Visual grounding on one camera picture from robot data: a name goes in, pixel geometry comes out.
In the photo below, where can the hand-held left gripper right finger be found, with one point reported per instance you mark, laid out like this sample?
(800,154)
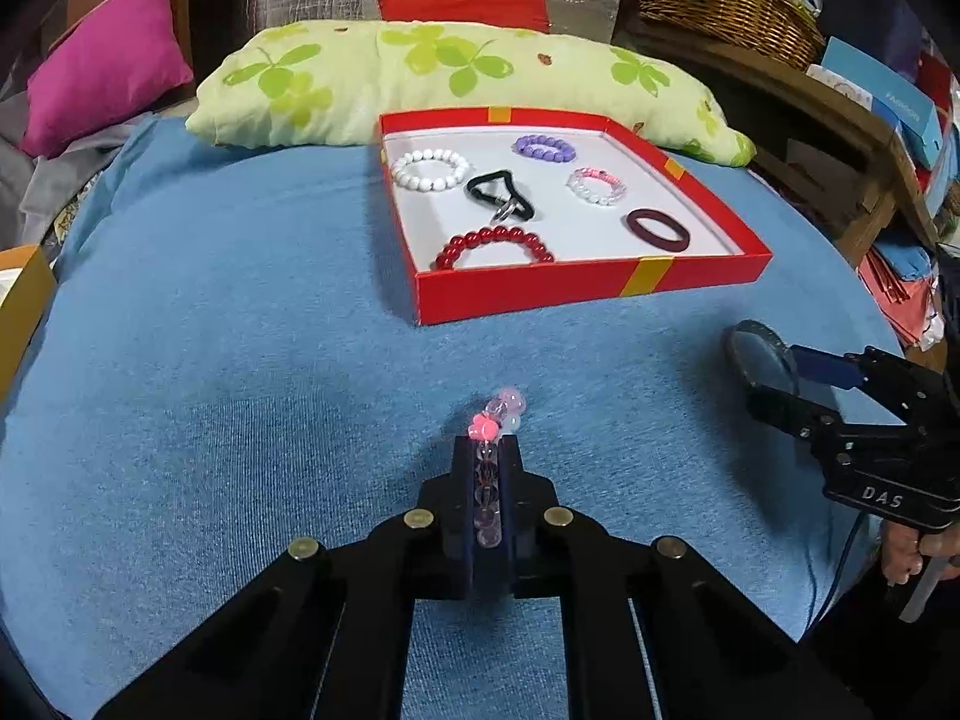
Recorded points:
(508,510)

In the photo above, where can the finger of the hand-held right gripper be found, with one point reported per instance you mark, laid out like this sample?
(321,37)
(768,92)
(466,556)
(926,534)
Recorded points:
(825,366)
(787,409)

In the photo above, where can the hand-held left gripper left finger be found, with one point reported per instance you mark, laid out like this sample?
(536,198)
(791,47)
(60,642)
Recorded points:
(463,510)

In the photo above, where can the red shallow gift box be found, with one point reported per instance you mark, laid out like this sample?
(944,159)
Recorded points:
(570,240)

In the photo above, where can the person's right hand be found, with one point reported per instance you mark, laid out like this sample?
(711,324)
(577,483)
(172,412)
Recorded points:
(911,555)

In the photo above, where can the stack of pink folded cloths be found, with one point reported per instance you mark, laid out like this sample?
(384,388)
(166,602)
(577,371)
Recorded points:
(904,300)

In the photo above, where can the wooden bench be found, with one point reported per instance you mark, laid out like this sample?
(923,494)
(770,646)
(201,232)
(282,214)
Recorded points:
(817,135)

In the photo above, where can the blue cardboard box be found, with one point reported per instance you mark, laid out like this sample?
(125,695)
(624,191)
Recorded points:
(885,101)

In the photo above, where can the blue fleece blanket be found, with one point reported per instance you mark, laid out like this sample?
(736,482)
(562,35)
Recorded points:
(225,360)

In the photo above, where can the navy bag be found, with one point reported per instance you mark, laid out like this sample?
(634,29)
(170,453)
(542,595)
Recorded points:
(870,7)

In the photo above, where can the wicker basket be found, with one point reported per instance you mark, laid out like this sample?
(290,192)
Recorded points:
(735,11)

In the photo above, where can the green floral pillow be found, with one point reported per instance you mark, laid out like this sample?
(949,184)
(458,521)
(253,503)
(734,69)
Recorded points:
(450,82)

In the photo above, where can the orange cardboard box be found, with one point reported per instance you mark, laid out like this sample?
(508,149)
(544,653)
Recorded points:
(19,315)

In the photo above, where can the red pillow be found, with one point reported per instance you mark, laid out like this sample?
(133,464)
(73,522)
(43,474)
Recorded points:
(465,9)

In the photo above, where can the grey cloth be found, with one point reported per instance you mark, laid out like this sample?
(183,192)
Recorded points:
(52,172)

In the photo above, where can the pink pillow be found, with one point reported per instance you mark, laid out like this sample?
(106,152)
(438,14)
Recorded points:
(105,67)

